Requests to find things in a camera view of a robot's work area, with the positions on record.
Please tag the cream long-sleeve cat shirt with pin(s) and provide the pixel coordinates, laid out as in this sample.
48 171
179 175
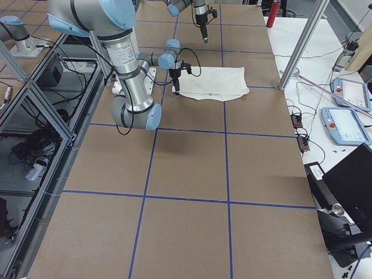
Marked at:
215 83

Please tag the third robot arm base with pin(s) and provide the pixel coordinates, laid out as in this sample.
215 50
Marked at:
12 28

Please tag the aluminium frame post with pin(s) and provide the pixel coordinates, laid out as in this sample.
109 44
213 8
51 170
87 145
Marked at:
303 41

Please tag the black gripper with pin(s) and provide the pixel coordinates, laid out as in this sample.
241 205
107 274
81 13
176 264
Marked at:
200 18
175 74

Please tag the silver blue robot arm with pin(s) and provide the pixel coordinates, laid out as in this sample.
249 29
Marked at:
177 6
113 22

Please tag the red water bottle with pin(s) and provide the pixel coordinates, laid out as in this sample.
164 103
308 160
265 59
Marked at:
273 13

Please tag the blue teach pendant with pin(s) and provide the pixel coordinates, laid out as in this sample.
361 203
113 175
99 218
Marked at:
344 126
354 92

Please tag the grey drinking bottle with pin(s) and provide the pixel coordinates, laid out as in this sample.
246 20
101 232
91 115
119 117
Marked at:
350 46

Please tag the far blue teach pendant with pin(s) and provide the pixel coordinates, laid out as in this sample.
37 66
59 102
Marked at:
354 92

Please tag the near blue teach pendant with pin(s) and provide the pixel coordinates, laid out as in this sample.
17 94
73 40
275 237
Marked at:
344 126

